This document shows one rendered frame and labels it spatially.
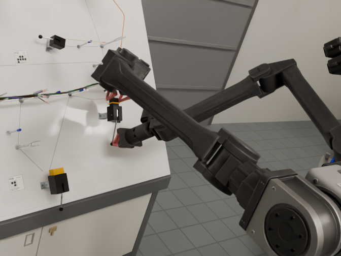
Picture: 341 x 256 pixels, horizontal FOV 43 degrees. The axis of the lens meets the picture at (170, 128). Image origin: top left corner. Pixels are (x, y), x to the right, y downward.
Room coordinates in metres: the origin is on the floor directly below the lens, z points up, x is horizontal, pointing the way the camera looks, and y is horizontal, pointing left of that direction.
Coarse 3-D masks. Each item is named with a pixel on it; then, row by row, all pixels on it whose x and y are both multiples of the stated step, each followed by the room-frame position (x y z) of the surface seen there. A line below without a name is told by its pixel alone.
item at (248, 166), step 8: (240, 168) 0.72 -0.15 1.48; (248, 168) 0.72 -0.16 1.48; (256, 168) 0.72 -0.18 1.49; (232, 176) 0.72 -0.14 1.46; (240, 176) 0.71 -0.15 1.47; (248, 176) 0.69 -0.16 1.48; (256, 176) 0.69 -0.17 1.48; (264, 176) 0.66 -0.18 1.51; (272, 176) 0.66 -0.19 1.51; (280, 176) 0.67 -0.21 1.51; (232, 184) 0.71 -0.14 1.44; (240, 184) 0.70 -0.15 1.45; (248, 184) 0.68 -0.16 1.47; (256, 184) 0.68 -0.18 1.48; (264, 184) 0.65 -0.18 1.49; (232, 192) 0.71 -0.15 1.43; (240, 192) 0.68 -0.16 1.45; (248, 192) 0.67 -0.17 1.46; (256, 192) 0.66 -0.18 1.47; (240, 200) 0.68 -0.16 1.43; (248, 200) 0.67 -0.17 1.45; (256, 200) 0.65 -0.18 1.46; (248, 208) 0.66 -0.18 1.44; (248, 216) 0.65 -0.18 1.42; (240, 224) 0.66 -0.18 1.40
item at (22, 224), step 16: (112, 192) 1.39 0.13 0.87; (128, 192) 1.45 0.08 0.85; (144, 192) 1.53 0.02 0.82; (48, 208) 1.18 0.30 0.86; (64, 208) 1.22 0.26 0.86; (80, 208) 1.27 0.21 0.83; (96, 208) 1.34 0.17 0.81; (0, 224) 1.03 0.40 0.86; (16, 224) 1.08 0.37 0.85; (32, 224) 1.12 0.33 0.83; (48, 224) 1.17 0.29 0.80
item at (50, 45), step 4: (40, 36) 1.40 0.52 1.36; (52, 36) 1.43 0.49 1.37; (56, 36) 1.43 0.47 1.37; (48, 40) 1.47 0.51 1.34; (52, 40) 1.42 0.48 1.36; (56, 40) 1.43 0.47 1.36; (60, 40) 1.43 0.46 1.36; (64, 40) 1.45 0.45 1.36; (48, 44) 1.45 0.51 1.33; (52, 44) 1.41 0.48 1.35; (56, 44) 1.41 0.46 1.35; (60, 44) 1.43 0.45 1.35; (64, 44) 1.44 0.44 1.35; (48, 48) 1.46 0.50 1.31; (52, 48) 1.46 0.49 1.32; (56, 48) 1.44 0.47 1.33; (60, 48) 1.44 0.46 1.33
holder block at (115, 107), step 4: (108, 108) 1.48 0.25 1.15; (112, 108) 1.47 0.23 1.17; (116, 108) 1.47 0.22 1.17; (120, 108) 1.49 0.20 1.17; (108, 112) 1.47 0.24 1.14; (112, 112) 1.46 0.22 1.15; (116, 112) 1.47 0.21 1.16; (120, 112) 1.48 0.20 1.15; (108, 116) 1.47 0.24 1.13; (112, 116) 1.45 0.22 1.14; (116, 116) 1.46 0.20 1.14; (120, 116) 1.47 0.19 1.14; (108, 120) 1.46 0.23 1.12; (112, 120) 1.45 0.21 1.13; (120, 120) 1.47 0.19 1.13
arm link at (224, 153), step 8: (216, 152) 0.80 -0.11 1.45; (224, 152) 0.77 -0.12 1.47; (216, 160) 0.77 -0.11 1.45; (224, 160) 0.76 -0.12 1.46; (232, 160) 0.74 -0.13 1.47; (240, 160) 0.77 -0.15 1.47; (208, 168) 0.77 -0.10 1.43; (216, 168) 0.76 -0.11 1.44; (224, 168) 0.74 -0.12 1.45; (232, 168) 0.73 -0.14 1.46; (216, 176) 0.74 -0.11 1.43; (224, 176) 0.73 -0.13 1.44; (224, 184) 0.72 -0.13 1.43
